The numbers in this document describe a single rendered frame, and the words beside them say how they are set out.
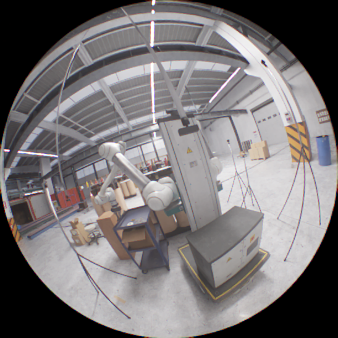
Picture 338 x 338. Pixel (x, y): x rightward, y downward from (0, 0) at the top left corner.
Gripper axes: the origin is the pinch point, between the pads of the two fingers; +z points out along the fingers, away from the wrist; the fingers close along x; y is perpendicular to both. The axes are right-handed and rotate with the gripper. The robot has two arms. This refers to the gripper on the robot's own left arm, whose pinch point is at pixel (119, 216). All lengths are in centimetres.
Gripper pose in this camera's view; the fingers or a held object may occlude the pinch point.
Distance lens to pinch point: 145.0
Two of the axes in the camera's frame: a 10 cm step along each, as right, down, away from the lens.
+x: 9.6, -2.9, 0.3
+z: 2.9, 9.6, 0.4
